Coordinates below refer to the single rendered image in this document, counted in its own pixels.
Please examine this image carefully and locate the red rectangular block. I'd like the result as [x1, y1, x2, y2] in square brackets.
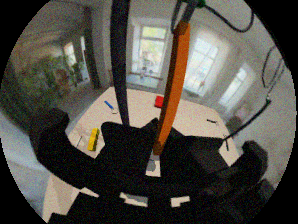
[156, 95, 164, 109]

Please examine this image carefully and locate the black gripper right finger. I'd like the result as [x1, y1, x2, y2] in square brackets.
[160, 125, 223, 177]

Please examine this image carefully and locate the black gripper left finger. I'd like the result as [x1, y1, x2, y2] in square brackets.
[101, 117, 158, 168]

